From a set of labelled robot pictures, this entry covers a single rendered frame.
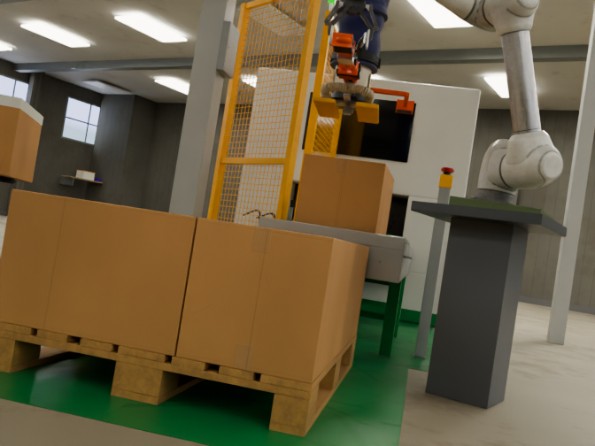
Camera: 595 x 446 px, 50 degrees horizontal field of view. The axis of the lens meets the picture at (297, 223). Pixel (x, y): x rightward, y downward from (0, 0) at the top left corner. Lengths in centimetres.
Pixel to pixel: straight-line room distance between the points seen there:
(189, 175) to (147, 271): 210
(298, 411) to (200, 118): 251
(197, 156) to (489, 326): 211
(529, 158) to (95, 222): 153
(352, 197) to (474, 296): 82
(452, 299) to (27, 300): 156
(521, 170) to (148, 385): 152
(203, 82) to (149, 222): 223
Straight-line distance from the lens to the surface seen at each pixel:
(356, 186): 309
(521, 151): 253
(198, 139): 397
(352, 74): 276
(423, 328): 357
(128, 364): 194
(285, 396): 181
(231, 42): 410
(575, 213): 596
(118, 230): 194
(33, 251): 207
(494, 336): 260
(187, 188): 395
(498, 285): 259
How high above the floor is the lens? 52
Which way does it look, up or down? 2 degrees up
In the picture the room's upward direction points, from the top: 9 degrees clockwise
